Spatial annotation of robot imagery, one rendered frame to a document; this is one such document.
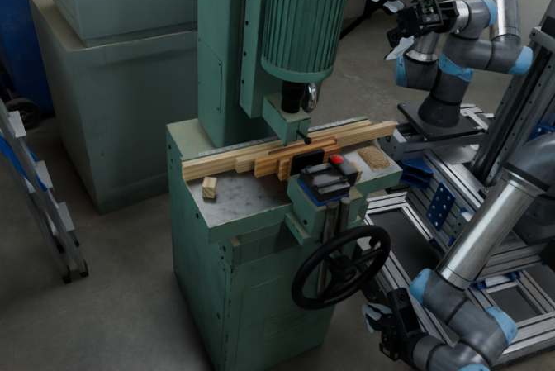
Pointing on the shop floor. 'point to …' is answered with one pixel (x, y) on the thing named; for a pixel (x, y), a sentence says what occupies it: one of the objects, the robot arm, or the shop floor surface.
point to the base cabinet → (244, 295)
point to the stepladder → (59, 225)
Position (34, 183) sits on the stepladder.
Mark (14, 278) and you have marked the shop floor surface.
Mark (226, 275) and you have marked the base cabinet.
